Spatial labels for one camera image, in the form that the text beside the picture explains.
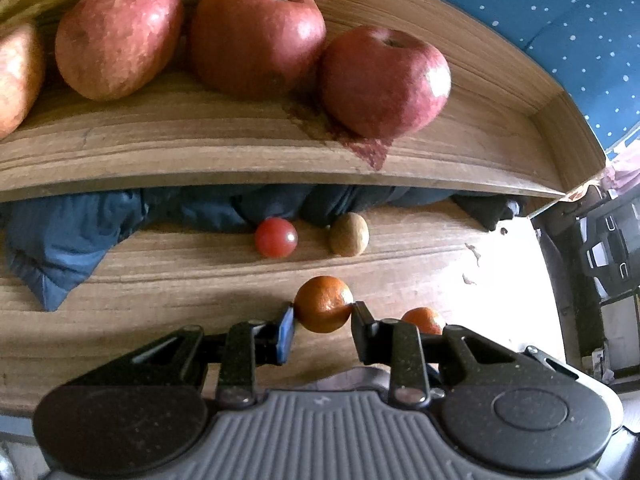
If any wooden curved shelf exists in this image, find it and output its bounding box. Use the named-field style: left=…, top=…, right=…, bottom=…
left=1, top=0, right=606, bottom=200

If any dark blue cloth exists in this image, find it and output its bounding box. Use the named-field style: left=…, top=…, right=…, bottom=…
left=1, top=183, right=527, bottom=312

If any pink apple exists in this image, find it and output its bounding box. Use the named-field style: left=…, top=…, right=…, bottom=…
left=0, top=22, right=46, bottom=139
left=54, top=0, right=183, bottom=102

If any red cherry tomato back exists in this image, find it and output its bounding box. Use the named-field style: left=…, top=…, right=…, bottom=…
left=254, top=218, right=298, bottom=258

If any dark red apple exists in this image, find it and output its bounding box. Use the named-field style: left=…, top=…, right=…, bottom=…
left=319, top=25, right=451, bottom=141
left=189, top=0, right=326, bottom=100

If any blue dotted fabric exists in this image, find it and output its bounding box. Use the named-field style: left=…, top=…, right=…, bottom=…
left=446, top=0, right=639, bottom=150

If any small brown kiwi on table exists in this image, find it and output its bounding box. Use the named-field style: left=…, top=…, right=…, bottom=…
left=329, top=212, right=370, bottom=257

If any pink apple leftmost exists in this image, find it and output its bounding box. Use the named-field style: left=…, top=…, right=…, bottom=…
left=0, top=22, right=46, bottom=139

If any dark red apple rightmost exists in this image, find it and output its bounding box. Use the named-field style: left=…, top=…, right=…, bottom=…
left=319, top=25, right=451, bottom=141

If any small orange tangerine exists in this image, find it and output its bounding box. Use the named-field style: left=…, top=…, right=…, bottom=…
left=401, top=307, right=442, bottom=335
left=293, top=275, right=355, bottom=334

